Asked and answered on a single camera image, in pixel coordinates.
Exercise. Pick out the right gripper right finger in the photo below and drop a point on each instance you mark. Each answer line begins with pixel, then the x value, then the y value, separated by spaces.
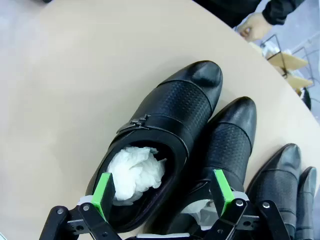
pixel 225 197

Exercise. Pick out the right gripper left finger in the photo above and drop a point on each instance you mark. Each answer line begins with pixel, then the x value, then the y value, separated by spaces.
pixel 100 200

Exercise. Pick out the black leather dress shoe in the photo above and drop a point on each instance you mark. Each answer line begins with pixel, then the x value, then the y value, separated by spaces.
pixel 306 200
pixel 175 110
pixel 277 185
pixel 232 142

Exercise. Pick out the person's left forearm black sleeve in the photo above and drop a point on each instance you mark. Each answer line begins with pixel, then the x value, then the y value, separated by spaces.
pixel 280 12

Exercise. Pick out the person's left hand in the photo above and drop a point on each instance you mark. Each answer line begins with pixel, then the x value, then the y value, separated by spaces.
pixel 255 27

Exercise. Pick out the white crumpled paper stuffing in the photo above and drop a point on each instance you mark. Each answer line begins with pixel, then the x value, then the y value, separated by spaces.
pixel 197 212
pixel 135 172

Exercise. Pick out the person in black clothing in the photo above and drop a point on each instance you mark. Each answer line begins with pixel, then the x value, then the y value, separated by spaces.
pixel 225 10

